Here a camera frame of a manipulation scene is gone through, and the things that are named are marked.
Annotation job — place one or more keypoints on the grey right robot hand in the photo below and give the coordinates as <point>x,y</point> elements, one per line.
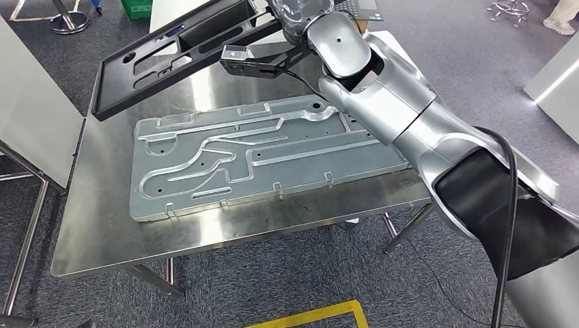
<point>298,18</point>

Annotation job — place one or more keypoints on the black plastic panel part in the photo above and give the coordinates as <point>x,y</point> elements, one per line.
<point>117,99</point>

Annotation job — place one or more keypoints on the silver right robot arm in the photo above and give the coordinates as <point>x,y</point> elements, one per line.
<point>398,108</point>

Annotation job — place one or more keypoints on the stainless steel workbench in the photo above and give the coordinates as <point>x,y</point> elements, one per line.
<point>104,235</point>

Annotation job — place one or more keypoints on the grey laptop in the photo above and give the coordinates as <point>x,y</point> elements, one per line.
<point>362,9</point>

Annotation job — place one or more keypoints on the machined aluminium fixture plate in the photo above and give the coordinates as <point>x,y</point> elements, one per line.
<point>294,172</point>

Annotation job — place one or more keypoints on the green crate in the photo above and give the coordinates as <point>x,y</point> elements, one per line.
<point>135,9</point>

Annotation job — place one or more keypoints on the chrome office chair base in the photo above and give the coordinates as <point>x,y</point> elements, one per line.
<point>509,8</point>

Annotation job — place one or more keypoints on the chrome stanchion with mirror base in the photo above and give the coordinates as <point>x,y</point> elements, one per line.
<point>68,22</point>

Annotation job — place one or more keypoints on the person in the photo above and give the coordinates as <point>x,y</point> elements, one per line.
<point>561,20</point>

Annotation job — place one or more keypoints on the white display block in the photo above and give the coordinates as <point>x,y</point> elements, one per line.
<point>556,95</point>

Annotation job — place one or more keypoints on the white panel board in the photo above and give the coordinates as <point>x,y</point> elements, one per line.
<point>36,113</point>

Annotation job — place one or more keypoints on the yellow floor tape square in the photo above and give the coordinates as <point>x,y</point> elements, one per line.
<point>316,314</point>

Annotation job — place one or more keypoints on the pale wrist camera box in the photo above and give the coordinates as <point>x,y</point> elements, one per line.
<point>235,52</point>

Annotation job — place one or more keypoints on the metal frame stand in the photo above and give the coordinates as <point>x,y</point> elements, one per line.
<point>27,235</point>

